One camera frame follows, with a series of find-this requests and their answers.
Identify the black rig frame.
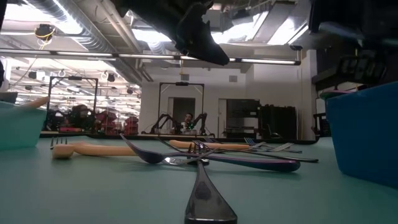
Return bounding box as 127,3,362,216
47,75,100,133
157,81,205,135

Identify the black cabinet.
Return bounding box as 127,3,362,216
257,105,299,141

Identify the dark shelf unit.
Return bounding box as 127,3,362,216
225,98,261,138

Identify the long tube light bar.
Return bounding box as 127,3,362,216
0,48,302,67

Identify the blue plastic bin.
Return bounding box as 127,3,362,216
325,81,398,190

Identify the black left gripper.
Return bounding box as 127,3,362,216
114,0,231,66

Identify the green plastic bin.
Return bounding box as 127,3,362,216
0,100,48,152

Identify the red storage cart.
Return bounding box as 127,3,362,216
123,115,141,135
95,110,118,135

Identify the black yellow cable reel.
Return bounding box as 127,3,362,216
33,23,57,43

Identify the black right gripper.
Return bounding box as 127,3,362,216
337,54,389,86

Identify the dark blue spoon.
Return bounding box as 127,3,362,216
119,133,302,173

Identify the person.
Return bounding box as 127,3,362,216
68,104,94,131
178,112,195,134

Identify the black chair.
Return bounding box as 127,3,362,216
312,112,330,138

